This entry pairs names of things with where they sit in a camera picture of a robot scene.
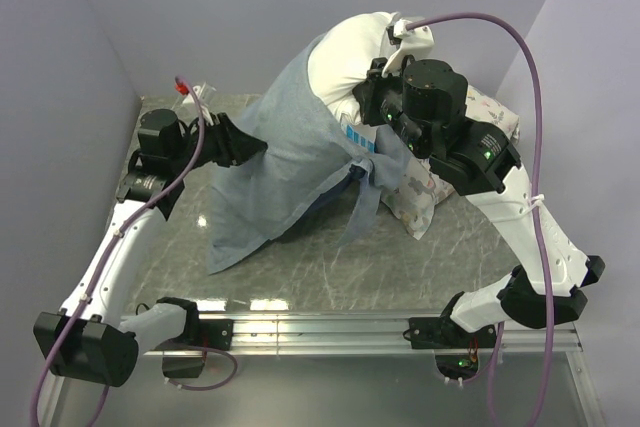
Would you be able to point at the blue pillowcase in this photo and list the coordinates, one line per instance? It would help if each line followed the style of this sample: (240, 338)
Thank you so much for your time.
(308, 162)

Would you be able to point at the white pillow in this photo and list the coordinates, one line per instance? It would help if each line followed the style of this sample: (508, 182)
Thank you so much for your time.
(340, 61)

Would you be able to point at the floral patterned pillow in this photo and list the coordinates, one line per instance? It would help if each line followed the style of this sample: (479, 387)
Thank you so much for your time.
(414, 200)

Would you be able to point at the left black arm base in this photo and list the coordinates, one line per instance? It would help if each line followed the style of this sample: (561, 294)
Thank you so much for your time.
(187, 357)

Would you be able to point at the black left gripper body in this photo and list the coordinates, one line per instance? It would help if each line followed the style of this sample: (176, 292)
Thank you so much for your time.
(206, 154)

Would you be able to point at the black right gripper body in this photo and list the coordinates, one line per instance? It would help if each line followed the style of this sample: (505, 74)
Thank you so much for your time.
(385, 100)

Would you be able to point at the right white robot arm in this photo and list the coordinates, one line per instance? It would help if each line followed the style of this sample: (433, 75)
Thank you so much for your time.
(546, 287)

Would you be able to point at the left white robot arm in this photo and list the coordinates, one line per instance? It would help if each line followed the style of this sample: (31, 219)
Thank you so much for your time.
(88, 339)

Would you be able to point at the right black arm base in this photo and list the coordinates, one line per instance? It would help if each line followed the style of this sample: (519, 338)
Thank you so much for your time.
(440, 342)

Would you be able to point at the aluminium mounting rail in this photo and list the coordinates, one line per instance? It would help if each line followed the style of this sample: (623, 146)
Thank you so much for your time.
(359, 333)

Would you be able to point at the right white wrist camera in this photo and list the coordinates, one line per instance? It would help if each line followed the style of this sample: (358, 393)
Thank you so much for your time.
(416, 42)

